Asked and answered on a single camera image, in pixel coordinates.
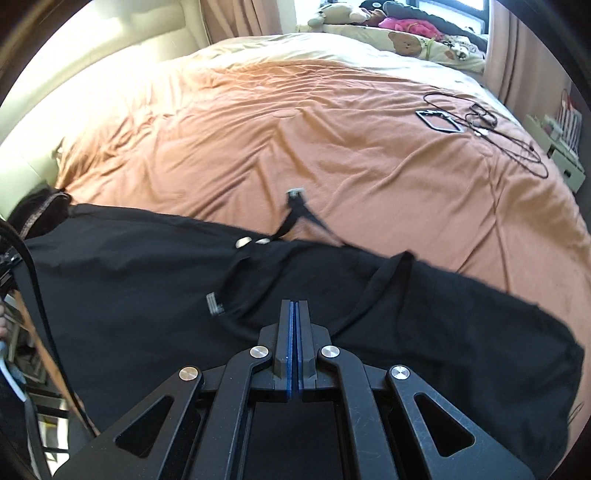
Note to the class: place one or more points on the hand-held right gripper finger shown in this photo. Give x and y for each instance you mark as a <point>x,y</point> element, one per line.
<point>290,332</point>
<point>299,332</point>

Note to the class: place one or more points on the black pants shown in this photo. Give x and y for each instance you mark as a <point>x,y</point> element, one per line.
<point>138,277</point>

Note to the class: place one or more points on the orange fleece blanket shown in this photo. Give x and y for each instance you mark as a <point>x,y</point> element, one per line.
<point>277,138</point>

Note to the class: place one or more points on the cream padded headboard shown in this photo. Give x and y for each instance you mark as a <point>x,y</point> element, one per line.
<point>92,60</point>

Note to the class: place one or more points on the smartphone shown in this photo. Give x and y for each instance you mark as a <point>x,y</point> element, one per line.
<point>438,122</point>

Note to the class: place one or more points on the cream duvet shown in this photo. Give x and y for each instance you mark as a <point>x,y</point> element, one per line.
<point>323,46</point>

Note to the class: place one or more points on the bear print bedding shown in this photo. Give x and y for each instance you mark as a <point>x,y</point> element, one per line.
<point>406,44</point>

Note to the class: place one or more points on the white nightstand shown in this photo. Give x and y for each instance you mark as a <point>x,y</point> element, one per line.
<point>570,170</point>

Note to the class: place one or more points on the pink curtain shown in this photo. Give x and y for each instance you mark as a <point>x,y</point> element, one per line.
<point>521,55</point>
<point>244,18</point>

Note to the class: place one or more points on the white plush toy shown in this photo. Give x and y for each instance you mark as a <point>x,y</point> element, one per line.
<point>334,14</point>

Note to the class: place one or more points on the pink plush toy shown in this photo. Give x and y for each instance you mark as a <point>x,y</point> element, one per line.
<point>408,25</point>

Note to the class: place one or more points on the black plush toy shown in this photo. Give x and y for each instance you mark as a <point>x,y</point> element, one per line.
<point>371,7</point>

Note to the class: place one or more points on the dark grey plush toy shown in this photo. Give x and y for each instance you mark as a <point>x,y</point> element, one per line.
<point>438,18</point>

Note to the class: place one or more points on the black framed window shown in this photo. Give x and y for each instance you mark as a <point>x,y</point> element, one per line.
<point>448,4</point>

